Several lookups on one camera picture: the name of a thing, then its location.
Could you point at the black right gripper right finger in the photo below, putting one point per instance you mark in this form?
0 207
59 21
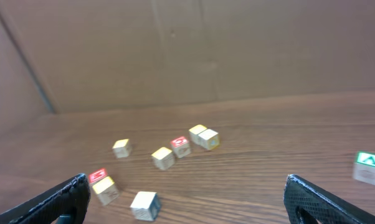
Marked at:
307 203

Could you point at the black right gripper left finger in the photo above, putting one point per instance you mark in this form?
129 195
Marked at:
64 203

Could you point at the yellow S wooden block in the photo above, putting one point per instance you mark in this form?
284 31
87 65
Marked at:
106 190

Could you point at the red M wooden block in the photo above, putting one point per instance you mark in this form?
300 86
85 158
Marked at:
97 176

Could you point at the blue B wooden block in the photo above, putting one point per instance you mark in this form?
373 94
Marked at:
146 206

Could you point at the green A wooden block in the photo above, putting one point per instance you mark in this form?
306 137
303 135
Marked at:
364 167

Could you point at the yellow top block far left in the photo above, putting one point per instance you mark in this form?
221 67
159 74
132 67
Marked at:
122 148

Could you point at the yellow G wooden block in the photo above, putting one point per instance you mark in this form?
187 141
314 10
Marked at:
163 158

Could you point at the plain top block yellow side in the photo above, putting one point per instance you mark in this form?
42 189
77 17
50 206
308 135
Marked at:
209 139

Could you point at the red O wooden block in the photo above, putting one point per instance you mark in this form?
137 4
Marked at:
181 147

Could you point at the yellow top block back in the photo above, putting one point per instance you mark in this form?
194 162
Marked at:
194 133

